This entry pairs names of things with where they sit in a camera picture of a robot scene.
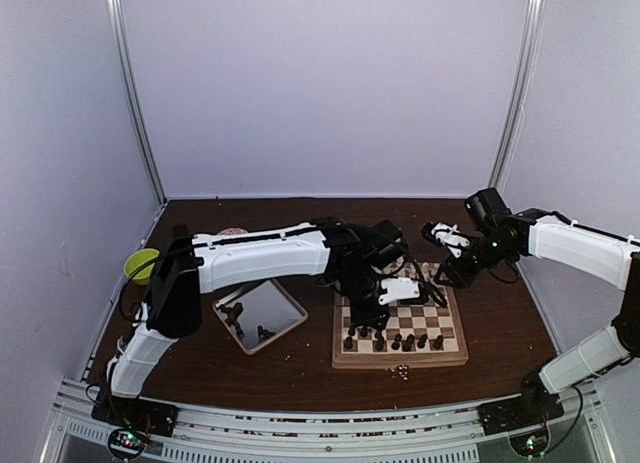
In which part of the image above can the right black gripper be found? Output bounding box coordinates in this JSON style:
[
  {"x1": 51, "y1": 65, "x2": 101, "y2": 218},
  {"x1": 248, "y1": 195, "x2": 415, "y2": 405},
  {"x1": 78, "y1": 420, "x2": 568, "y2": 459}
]
[{"x1": 434, "y1": 232, "x2": 513, "y2": 289}]

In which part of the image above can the green bowl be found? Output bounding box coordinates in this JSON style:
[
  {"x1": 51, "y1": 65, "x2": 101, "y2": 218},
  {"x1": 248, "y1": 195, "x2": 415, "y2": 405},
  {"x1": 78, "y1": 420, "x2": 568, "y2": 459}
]
[{"x1": 124, "y1": 248, "x2": 160, "y2": 286}]

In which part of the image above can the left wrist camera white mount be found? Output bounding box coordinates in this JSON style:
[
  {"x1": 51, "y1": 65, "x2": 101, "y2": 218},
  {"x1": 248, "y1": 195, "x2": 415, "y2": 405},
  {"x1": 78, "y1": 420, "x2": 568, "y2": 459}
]
[{"x1": 378, "y1": 277, "x2": 422, "y2": 306}]

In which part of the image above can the left aluminium frame post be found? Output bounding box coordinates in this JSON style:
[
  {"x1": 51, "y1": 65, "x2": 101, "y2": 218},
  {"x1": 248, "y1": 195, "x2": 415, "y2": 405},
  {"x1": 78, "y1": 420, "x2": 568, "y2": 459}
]
[{"x1": 106, "y1": 0, "x2": 168, "y2": 206}]

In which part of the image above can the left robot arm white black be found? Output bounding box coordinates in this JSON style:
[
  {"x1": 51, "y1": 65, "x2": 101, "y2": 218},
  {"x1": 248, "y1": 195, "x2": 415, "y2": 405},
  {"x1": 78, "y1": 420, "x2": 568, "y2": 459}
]
[{"x1": 103, "y1": 217, "x2": 420, "y2": 427}]

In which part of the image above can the red patterned bowl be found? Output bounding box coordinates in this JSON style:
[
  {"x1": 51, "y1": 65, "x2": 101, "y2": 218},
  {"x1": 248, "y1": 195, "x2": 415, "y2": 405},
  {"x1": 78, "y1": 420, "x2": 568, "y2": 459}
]
[{"x1": 218, "y1": 227, "x2": 248, "y2": 236}]

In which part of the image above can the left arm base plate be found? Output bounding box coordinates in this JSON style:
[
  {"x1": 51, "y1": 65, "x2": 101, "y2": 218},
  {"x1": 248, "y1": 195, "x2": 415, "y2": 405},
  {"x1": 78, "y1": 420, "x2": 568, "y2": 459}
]
[{"x1": 91, "y1": 397, "x2": 179, "y2": 437}]

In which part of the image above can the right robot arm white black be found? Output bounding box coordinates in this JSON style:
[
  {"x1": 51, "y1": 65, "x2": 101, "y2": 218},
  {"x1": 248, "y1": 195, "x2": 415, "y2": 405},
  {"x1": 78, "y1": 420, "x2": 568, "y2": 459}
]
[{"x1": 422, "y1": 188, "x2": 639, "y2": 425}]

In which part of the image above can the aluminium frame post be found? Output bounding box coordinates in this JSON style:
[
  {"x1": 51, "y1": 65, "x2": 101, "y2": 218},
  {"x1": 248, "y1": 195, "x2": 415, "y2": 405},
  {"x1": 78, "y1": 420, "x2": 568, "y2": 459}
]
[
  {"x1": 489, "y1": 0, "x2": 545, "y2": 191},
  {"x1": 106, "y1": 0, "x2": 168, "y2": 206}
]

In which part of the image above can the right aluminium frame post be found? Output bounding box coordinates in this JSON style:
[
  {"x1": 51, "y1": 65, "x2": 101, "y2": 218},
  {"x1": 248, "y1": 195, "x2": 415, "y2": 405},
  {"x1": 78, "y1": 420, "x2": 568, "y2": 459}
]
[{"x1": 489, "y1": 0, "x2": 545, "y2": 191}]

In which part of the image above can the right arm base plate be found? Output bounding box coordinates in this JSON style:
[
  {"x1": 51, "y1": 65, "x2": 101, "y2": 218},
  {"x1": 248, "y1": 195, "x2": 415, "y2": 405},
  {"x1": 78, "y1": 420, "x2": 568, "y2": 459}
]
[{"x1": 477, "y1": 398, "x2": 564, "y2": 436}]

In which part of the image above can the aluminium front rail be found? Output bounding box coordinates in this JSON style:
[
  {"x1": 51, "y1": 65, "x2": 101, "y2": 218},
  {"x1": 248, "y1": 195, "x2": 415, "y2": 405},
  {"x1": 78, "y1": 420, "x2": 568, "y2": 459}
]
[{"x1": 49, "y1": 375, "x2": 606, "y2": 463}]

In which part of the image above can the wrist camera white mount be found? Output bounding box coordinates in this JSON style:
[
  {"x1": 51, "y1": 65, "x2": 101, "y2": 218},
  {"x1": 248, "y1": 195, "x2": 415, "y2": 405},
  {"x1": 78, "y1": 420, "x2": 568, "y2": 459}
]
[
  {"x1": 421, "y1": 222, "x2": 471, "y2": 258},
  {"x1": 378, "y1": 277, "x2": 422, "y2": 306}
]

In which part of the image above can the metal tray wooden rim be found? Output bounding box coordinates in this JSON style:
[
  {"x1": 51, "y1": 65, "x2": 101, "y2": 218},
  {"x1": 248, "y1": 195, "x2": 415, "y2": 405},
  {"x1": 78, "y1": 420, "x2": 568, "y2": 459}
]
[{"x1": 212, "y1": 279, "x2": 308, "y2": 356}]

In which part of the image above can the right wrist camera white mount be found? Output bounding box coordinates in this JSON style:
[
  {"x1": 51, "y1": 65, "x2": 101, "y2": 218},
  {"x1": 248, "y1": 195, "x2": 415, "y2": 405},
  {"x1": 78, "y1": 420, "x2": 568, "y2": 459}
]
[{"x1": 421, "y1": 222, "x2": 471, "y2": 258}]

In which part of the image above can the wooden chess board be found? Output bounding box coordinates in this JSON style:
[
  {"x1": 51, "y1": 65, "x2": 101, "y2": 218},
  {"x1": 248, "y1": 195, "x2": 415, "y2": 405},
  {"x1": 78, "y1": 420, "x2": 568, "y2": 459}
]
[{"x1": 332, "y1": 286, "x2": 469, "y2": 370}]

